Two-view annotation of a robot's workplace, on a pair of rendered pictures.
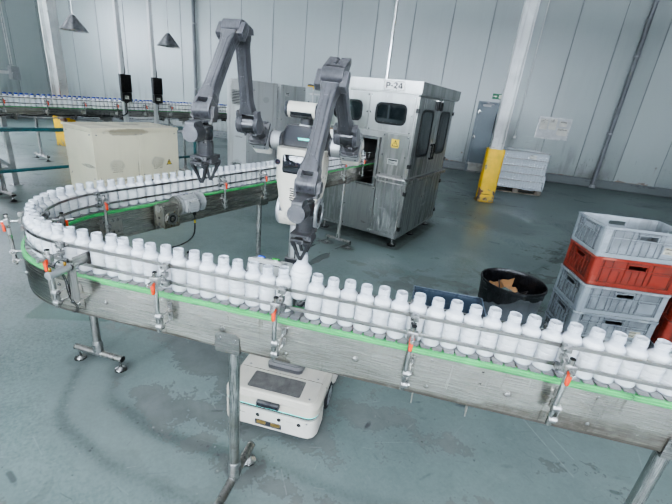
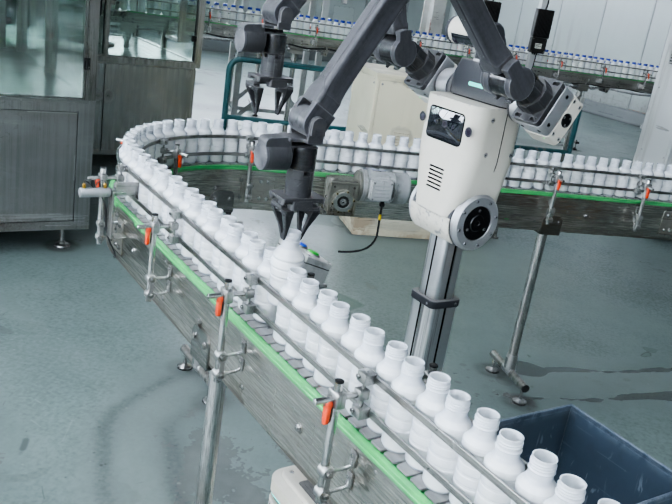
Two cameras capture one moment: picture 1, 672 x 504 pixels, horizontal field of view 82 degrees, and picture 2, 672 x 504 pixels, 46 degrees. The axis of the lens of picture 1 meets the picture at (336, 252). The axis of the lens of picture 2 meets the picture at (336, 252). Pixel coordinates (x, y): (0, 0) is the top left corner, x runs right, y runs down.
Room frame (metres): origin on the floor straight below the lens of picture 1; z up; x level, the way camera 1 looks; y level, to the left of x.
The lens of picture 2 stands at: (0.12, -1.08, 1.74)
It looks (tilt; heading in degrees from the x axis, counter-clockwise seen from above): 19 degrees down; 44
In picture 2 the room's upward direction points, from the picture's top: 9 degrees clockwise
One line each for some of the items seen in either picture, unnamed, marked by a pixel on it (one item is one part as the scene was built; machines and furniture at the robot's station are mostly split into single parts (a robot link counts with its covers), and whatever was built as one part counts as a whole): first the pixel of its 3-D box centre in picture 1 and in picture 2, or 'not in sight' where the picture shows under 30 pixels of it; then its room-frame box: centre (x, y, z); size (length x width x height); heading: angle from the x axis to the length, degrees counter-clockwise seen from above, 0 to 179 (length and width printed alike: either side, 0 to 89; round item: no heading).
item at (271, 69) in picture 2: (205, 149); (271, 68); (1.43, 0.52, 1.51); 0.10 x 0.07 x 0.07; 169
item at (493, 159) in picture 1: (489, 175); not in sight; (8.32, -3.07, 0.55); 0.40 x 0.40 x 1.10; 79
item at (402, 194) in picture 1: (386, 159); not in sight; (5.65, -0.58, 1.00); 1.60 x 1.30 x 2.00; 151
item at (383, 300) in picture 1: (381, 309); (354, 356); (1.15, -0.17, 1.08); 0.06 x 0.06 x 0.17
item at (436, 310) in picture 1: (434, 321); (405, 404); (1.10, -0.35, 1.08); 0.06 x 0.06 x 0.17
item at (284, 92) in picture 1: (282, 133); not in sight; (8.16, 1.34, 0.96); 0.82 x 0.50 x 1.91; 151
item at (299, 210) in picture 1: (303, 200); (288, 141); (1.17, 0.12, 1.42); 0.12 x 0.09 x 0.12; 168
